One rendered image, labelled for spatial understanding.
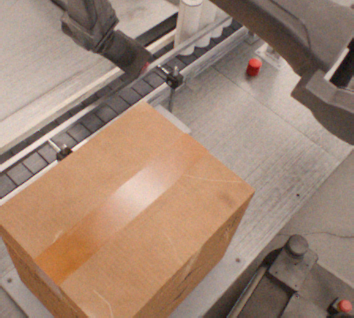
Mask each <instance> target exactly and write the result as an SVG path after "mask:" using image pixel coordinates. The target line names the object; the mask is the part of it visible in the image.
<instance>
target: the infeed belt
mask: <svg viewBox="0 0 354 318"><path fill-rule="evenodd" d="M242 27H243V26H242V25H241V24H240V23H239V22H237V21H236V20H234V19H233V18H232V22H231V25H230V27H229V28H223V31H222V34H221V36H220V37H219V38H216V39H210V41H209V45H208V46H207V47H205V48H196V47H195V48H194V52H193V53H192V54H191V55H189V56H186V57H183V56H180V55H177V56H175V57H174V58H173V59H171V60H170V61H169V62H167V63H165V64H164V65H162V67H163V68H165V69H166V70H167V71H168V72H169V73H171V72H172V71H173V70H174V67H175V66H178V67H179V73H180V72H181V71H183V69H185V68H186V67H187V66H188V65H190V64H191V63H193V62H194V61H196V60H197V59H199V58H200V57H201V56H202V55H204V54H205V53H207V52H208V51H210V50H211V49H213V48H214V47H215V46H216V45H218V44H219V43H221V42H222V41H224V40H225V39H227V38H228V37H229V36H230V35H231V34H232V33H234V32H237V31H238V30H240V29H241V28H242ZM174 45H175V41H174V40H173V41H171V42H170V43H169V44H167V45H166V46H164V47H162V48H161V49H159V50H158V51H157V52H155V53H154V54H153V57H152V59H151V60H150V62H149V65H151V64H152V63H153V62H155V61H156V60H157V59H159V58H161V57H162V56H164V55H165V54H166V53H168V52H169V51H171V50H173V49H174ZM130 78H131V77H130V76H128V75H127V74H126V73H124V74H123V75H122V76H120V77H119V78H117V79H114V80H113V81H111V82H110V83H108V84H107V85H105V86H103V87H102V88H101V89H99V90H98V91H96V92H94V94H91V95H90V96H89V97H88V98H86V99H84V100H83V101H81V103H79V104H77V105H76V106H74V107H72V108H71V109H69V110H68V112H69V113H68V112H65V113H64V114H62V115H60V116H59V117H57V118H56V119H55V120H54V122H53V121H52V122H50V123H48V124H47V125H44V126H43V127H42V128H41V129H40V130H37V131H36V132H34V133H33V134H32V135H30V136H29V137H27V138H25V139H24V140H22V141H21V142H20V143H18V144H16V145H15V146H13V147H12V148H11V149H9V151H6V152H4V153H3V154H1V155H0V166H1V165H2V164H3V163H5V162H7V161H8V160H10V159H12V158H13V157H14V156H15V155H17V154H18V153H20V152H22V151H23V150H25V149H26V148H27V147H29V146H30V145H32V144H34V143H35V142H37V141H38V140H39V139H41V138H42V137H43V136H44V135H46V134H47V133H49V132H50V131H51V130H53V129H55V128H56V127H58V126H59V125H62V124H63V123H65V122H67V121H68V120H70V119H71V118H72V117H73V116H75V115H76V114H78V113H80V112H81V111H83V110H84V109H85V108H87V107H89V106H90V105H91V104H92V103H94V102H95V101H97V100H98V99H99V98H101V97H102V96H104V95H106V94H107V93H108V92H110V91H111V90H113V89H114V88H116V87H118V86H119V85H120V84H122V83H123V82H125V81H126V80H128V79H130ZM166 78H167V77H166V76H165V75H163V74H162V73H161V72H160V71H158V70H155V71H154V72H152V73H150V74H149V75H148V76H147V77H145V78H144V79H141V80H139V81H138V82H137V83H136V84H135V85H133V86H132V87H130V88H128V89H127V90H125V91H124V92H123V93H122V94H120V95H118V96H117V97H115V98H114V99H113V100H112V101H110V102H109V103H107V104H105V105H104V106H102V107H101V108H100V109H99V110H97V111H95V112H94V113H92V114H91V115H90V116H88V117H87V118H86V119H85V120H83V121H82V122H80V123H78V124H77V125H75V126H73V127H72V128H70V129H68V130H67V131H65V132H64V133H63V134H62V135H60V136H59V137H57V138H55V139H54V140H53V141H54V142H55V143H56V144H57V145H58V146H59V147H60V148H62V145H63V144H67V145H68V147H69V148H71V149H72V148H74V147H76V146H77V145H78V144H80V143H81V142H82V141H83V140H85V139H87V138H88V137H90V136H91V135H92V134H93V133H94V132H95V131H97V130H98V129H100V128H101V127H103V126H104V125H106V124H108V123H109V122H111V121H112V120H114V119H115V118H117V117H118V116H119V115H120V114H122V113H123V112H125V111H126V110H128V109H129V108H131V107H132V106H133V105H134V104H136V103H137V102H138V101H139V100H140V99H142V98H144V97H145V96H146V95H148V94H149V93H150V92H152V91H153V90H155V89H156V88H158V87H159V86H161V85H162V84H163V83H164V82H166ZM55 154H56V152H55V151H54V150H53V149H52V148H51V147H50V146H49V145H48V144H47V145H45V146H44V147H43V148H42V149H40V150H39V151H38V152H36V153H35V154H33V155H31V156H30V157H29V158H27V159H26V160H25V161H23V162H22V163H20V164H18V165H17V166H16V167H14V168H13V169H12V170H10V171H7V172H6V173H4V174H3V175H2V176H0V200H1V199H2V198H3V197H5V196H7V195H8V194H9V193H11V192H12V191H14V190H15V189H16V188H18V187H19V186H20V185H22V184H24V183H25V182H26V181H27V180H29V179H30V178H32V177H33V176H35V175H36V174H38V173H39V172H40V171H42V170H43V169H45V168H46V167H47V166H49V165H51V164H52V163H53V162H54V161H56V155H55Z"/></svg>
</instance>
